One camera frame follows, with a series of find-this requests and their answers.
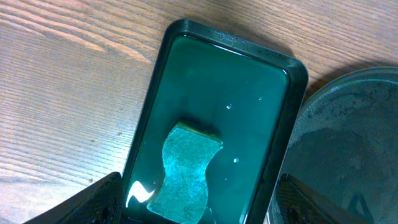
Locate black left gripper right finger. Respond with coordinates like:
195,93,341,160
275,174,354,224

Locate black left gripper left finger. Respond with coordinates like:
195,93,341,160
25,172,124,224

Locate green wavy sponge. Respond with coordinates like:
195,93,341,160
147,122,223,223

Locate black round tray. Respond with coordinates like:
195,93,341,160
267,67,397,223

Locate black rectangular tray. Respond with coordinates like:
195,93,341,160
122,19,308,223

